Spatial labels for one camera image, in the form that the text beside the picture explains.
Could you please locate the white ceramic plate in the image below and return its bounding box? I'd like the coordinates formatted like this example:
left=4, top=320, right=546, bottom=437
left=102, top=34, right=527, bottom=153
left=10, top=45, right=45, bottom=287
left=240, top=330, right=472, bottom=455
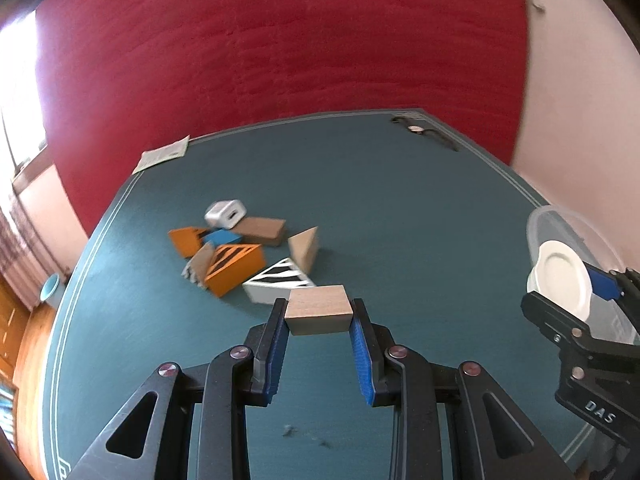
left=526, top=240, right=592, bottom=322

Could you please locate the small tan wooden block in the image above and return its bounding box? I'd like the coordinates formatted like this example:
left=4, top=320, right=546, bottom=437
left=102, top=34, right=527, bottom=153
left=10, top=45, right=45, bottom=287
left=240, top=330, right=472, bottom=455
left=285, top=285, right=352, bottom=336

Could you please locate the white striped triangular block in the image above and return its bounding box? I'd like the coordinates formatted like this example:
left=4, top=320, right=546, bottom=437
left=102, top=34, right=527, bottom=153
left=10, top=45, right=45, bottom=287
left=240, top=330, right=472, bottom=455
left=242, top=258, right=314, bottom=306

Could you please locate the clear plastic container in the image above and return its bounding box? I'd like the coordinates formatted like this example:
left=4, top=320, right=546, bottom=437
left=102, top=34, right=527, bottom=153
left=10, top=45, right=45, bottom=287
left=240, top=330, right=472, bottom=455
left=526, top=205, right=639, bottom=344

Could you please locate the large orange triangular block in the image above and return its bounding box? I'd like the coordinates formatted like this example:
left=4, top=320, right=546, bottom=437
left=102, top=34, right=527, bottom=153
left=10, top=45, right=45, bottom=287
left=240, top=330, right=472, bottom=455
left=205, top=244, right=267, bottom=298

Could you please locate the beige notched wooden block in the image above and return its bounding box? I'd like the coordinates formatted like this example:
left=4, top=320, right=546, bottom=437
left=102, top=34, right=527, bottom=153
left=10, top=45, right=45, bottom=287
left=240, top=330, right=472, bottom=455
left=181, top=243, right=216, bottom=288

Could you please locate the tan wooden wedge block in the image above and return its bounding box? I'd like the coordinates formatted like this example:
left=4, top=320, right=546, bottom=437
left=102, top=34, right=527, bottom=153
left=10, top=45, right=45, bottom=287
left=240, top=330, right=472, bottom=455
left=288, top=226, right=319, bottom=274

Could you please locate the brown rectangular wooden block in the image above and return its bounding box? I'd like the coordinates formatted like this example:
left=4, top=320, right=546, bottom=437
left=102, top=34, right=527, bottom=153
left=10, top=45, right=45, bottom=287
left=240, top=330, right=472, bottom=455
left=231, top=217, right=286, bottom=247

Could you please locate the blue cube block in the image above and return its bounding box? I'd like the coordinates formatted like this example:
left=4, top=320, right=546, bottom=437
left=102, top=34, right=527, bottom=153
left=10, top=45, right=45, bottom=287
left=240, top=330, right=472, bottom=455
left=201, top=229, right=242, bottom=247

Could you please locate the small orange triangular block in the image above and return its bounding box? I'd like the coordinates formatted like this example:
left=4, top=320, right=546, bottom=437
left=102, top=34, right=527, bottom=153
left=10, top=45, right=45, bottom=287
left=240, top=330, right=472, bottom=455
left=168, top=226, right=209, bottom=259

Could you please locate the white charger box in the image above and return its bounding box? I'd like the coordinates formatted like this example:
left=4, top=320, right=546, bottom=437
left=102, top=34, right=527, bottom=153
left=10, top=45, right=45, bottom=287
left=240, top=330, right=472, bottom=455
left=204, top=200, right=246, bottom=230

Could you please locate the white paper sheet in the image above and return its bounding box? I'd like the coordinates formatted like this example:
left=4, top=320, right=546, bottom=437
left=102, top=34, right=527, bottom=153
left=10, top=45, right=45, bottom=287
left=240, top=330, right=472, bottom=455
left=132, top=136, right=190, bottom=174

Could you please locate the black wristwatch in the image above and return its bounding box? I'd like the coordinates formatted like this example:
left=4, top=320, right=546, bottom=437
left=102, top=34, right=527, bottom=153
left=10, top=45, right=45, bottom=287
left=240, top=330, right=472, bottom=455
left=390, top=115, right=459, bottom=152

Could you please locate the light blue bowl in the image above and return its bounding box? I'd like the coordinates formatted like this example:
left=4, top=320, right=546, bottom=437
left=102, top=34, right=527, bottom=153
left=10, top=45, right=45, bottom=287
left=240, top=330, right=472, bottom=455
left=40, top=273, right=66, bottom=309

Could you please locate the pink curtain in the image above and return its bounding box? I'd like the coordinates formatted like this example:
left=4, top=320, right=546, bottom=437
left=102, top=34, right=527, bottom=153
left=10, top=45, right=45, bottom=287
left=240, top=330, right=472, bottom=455
left=1, top=193, right=65, bottom=310

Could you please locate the wooden bookshelf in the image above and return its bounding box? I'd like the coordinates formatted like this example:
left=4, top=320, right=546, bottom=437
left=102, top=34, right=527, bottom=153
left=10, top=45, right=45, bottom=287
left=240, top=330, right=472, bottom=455
left=0, top=375, right=17, bottom=451

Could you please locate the red quilted sofa back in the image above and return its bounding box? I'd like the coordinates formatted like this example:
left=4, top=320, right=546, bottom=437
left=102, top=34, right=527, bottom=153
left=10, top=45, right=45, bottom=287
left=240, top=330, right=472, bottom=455
left=36, top=0, right=527, bottom=231

